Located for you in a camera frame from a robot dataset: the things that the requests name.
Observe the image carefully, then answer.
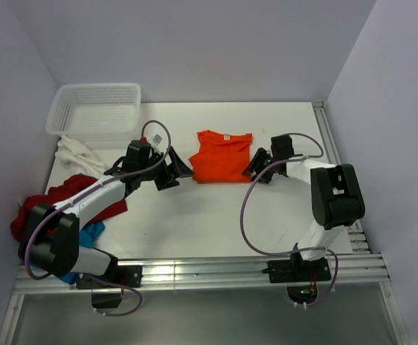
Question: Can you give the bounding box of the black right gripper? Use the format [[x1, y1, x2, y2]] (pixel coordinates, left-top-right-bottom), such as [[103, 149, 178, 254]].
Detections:
[[242, 147, 279, 184]]

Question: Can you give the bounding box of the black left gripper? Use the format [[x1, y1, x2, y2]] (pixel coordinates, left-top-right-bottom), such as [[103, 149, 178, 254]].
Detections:
[[139, 147, 194, 190]]

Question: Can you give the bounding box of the orange t shirt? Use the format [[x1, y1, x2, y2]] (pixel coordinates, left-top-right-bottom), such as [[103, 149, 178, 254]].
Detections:
[[189, 130, 253, 183]]

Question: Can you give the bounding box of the white plastic mesh basket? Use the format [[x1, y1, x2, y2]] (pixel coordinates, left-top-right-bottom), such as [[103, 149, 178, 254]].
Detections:
[[45, 83, 141, 141]]

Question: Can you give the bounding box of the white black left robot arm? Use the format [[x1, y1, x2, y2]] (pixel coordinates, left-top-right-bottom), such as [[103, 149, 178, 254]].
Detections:
[[18, 139, 194, 287]]

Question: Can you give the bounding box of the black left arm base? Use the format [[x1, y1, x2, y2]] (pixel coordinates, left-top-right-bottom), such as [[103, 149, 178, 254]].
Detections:
[[75, 265, 143, 317]]

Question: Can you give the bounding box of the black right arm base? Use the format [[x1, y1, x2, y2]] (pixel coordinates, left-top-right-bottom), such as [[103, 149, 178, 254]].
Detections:
[[261, 254, 332, 304]]

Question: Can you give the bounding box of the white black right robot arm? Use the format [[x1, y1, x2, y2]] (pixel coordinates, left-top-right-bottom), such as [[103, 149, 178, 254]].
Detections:
[[239, 132, 366, 280]]

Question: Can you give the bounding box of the white t shirt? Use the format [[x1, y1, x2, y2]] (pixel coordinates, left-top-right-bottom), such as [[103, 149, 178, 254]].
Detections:
[[55, 135, 108, 178]]

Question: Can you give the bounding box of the blue t shirt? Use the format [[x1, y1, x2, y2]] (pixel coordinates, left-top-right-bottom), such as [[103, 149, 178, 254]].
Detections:
[[29, 221, 106, 285]]

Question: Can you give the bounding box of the dark red t shirt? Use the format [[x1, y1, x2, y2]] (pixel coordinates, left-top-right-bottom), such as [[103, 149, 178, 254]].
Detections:
[[10, 174, 128, 242]]

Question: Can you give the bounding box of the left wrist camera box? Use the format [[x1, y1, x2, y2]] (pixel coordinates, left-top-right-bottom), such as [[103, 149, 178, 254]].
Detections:
[[140, 134, 163, 150]]

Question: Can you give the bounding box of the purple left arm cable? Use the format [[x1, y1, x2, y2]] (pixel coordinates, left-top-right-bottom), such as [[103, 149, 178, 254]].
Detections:
[[25, 120, 172, 317]]

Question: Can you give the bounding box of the aluminium front rail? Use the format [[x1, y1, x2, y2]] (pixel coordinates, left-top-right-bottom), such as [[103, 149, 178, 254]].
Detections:
[[11, 254, 390, 295]]

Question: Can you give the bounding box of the aluminium rail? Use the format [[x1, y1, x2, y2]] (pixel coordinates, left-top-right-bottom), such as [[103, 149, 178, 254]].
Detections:
[[311, 101, 411, 345], [11, 254, 390, 295]]

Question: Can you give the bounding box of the aluminium right side rail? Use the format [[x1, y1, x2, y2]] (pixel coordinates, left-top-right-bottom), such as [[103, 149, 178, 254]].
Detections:
[[311, 101, 411, 345]]

